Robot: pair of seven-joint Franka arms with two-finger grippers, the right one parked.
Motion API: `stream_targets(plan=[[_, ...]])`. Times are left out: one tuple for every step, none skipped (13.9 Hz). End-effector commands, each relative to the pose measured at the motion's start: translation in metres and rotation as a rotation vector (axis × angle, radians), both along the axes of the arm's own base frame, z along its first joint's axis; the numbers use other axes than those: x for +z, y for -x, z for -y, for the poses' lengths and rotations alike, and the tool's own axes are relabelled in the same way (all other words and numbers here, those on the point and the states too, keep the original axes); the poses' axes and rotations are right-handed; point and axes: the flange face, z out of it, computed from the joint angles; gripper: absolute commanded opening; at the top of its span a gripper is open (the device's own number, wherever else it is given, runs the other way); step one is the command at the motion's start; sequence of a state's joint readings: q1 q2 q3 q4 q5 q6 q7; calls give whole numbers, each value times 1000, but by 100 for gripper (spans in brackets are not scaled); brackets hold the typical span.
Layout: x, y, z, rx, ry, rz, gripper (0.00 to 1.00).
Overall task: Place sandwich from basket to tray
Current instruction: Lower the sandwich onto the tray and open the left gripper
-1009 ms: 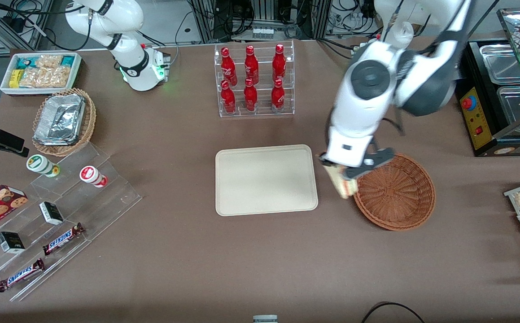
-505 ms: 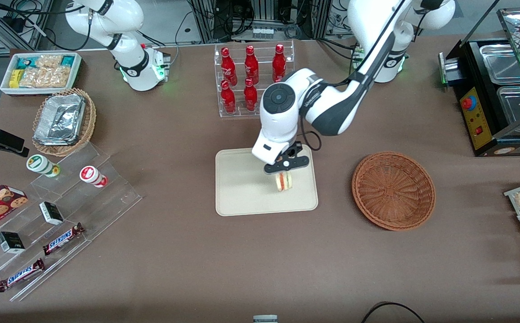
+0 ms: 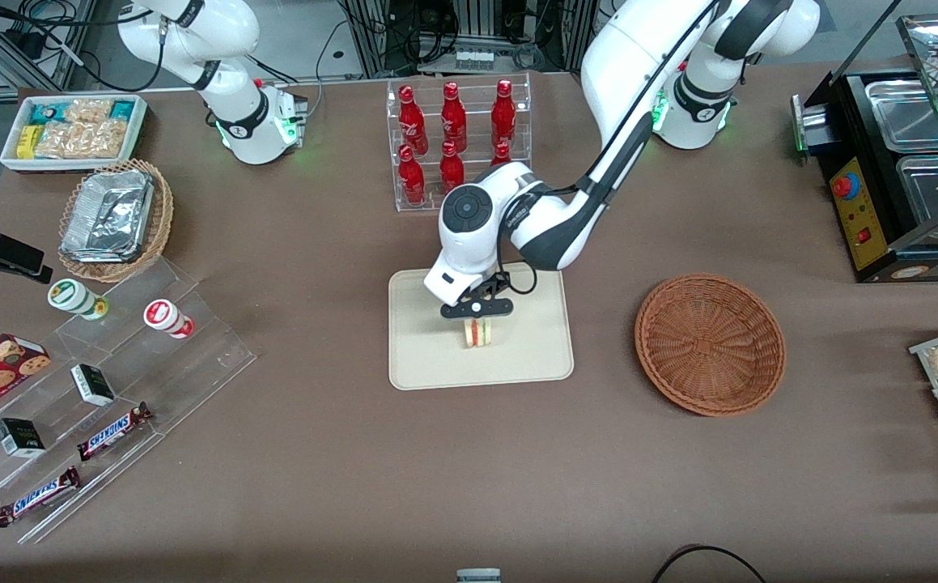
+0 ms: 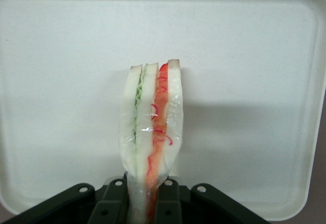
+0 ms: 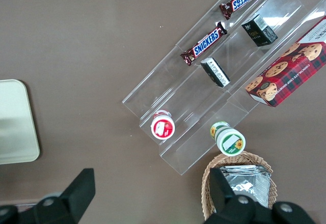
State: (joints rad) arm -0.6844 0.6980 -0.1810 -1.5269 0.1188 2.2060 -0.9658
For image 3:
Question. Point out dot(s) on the white snack bin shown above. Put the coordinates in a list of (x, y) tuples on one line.
[(138, 138)]

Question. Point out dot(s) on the light wicker basket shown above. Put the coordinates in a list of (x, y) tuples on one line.
[(163, 214)]

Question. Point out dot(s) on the Snickers chocolate bar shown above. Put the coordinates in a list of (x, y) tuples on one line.
[(38, 496), (115, 431)]

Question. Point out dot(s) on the teal snack packet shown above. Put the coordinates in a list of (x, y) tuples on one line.
[(46, 113)]

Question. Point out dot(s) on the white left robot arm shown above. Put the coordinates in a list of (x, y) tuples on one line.
[(622, 73)]

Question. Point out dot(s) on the white power strip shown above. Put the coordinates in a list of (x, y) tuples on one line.
[(473, 58)]

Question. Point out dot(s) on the clear rice cracker packet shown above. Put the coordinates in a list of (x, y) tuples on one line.
[(84, 140), (88, 111)]

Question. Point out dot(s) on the beige plastic tray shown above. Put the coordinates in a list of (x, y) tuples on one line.
[(517, 356)]

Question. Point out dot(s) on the clear acrylic bottle rack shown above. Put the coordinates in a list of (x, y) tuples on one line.
[(394, 186)]

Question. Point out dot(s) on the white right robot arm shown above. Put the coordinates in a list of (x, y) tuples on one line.
[(226, 89)]

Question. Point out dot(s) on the brown wicker basket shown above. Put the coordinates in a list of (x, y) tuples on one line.
[(711, 344)]

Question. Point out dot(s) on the grey table edge device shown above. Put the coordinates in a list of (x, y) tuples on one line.
[(478, 576)]

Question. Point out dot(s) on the red lid yogurt cup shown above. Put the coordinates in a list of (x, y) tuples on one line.
[(165, 317)]

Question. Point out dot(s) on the sandwich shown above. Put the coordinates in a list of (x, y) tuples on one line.
[(478, 334)]

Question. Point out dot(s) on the small black box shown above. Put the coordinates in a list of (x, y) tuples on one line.
[(19, 437), (93, 385)]

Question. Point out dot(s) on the red emergency stop button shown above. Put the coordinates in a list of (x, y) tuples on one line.
[(845, 186)]

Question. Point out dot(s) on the black hot food warmer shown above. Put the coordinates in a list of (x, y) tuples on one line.
[(849, 235)]

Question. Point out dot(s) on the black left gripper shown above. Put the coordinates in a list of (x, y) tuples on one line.
[(498, 285)]

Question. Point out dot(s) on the green lid sunflower cup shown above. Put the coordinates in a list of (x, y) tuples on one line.
[(72, 296)]

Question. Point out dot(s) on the yellow snack packet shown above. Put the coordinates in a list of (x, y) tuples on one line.
[(28, 142)]

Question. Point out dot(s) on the silver foil container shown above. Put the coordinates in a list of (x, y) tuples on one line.
[(108, 214)]

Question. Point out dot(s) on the red cola bottle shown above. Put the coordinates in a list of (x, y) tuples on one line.
[(453, 113), (411, 178), (503, 109), (412, 117), (501, 154), (452, 168)]

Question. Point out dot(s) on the clear acrylic stepped shelf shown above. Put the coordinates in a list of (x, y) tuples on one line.
[(185, 364)]

